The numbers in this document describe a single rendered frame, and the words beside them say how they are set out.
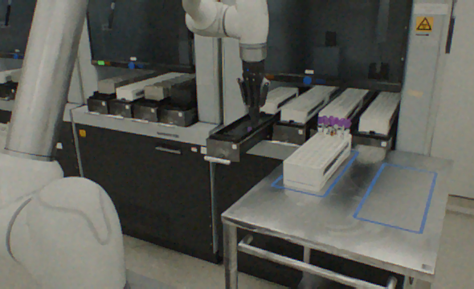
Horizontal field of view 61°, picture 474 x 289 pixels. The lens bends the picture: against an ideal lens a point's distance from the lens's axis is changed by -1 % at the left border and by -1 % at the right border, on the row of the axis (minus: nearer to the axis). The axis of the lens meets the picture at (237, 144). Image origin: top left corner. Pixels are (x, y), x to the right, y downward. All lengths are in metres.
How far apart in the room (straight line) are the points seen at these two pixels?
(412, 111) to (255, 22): 0.64
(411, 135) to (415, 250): 0.75
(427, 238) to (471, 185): 1.92
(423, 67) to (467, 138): 1.27
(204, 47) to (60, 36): 0.94
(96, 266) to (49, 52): 0.44
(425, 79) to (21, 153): 1.23
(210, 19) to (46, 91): 0.62
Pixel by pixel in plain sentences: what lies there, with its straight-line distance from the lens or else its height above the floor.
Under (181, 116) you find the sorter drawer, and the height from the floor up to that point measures 0.78.
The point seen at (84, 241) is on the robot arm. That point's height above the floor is 0.90.
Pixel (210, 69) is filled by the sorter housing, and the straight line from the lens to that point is 1.78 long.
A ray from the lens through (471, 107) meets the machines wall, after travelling 2.69.
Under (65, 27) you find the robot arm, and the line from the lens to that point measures 0.94.
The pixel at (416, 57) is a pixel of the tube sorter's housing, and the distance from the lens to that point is 1.52.
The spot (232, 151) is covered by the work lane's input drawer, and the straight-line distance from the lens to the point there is 1.42.
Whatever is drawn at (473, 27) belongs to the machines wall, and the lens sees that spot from 2.62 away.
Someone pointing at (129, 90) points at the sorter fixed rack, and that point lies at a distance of 2.02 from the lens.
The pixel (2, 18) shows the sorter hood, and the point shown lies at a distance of 2.72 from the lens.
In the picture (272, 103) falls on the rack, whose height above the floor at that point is 0.86.
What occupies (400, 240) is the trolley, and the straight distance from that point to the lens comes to 0.91.
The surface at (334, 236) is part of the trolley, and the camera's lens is 0.88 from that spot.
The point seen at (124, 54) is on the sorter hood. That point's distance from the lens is 2.05.
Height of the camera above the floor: 1.30
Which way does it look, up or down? 21 degrees down
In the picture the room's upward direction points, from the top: 1 degrees counter-clockwise
